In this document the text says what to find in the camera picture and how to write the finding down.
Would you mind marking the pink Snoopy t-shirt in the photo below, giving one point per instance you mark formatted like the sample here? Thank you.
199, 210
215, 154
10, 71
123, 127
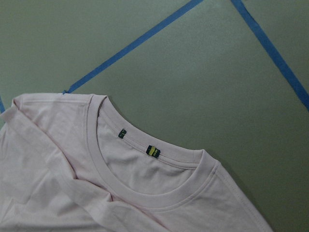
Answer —
72, 163

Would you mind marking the long blue tape line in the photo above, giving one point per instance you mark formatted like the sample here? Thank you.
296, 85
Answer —
137, 42

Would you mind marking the crossing blue tape line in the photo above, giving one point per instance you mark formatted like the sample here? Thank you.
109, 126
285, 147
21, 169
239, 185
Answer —
273, 53

